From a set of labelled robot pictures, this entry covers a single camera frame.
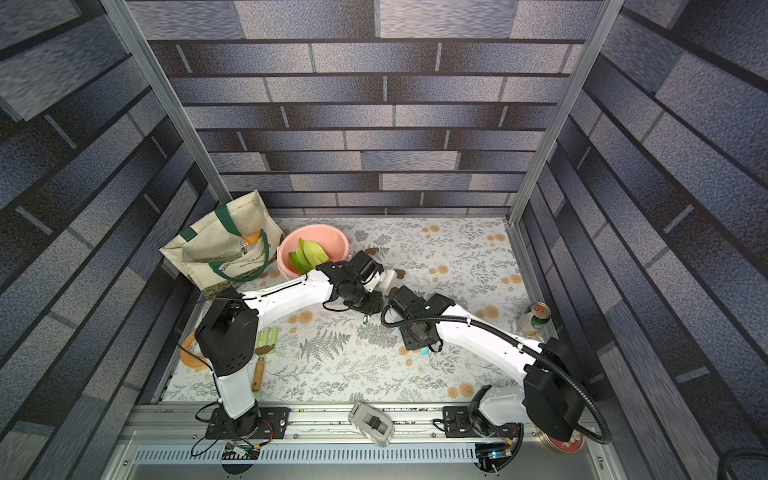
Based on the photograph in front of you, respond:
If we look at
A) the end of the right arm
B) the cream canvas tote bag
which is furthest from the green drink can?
the cream canvas tote bag

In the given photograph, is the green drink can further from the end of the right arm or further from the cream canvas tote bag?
the cream canvas tote bag

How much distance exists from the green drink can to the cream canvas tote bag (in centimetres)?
78

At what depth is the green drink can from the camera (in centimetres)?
83

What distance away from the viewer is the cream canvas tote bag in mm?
850

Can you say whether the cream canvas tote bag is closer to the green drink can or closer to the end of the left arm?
the end of the left arm
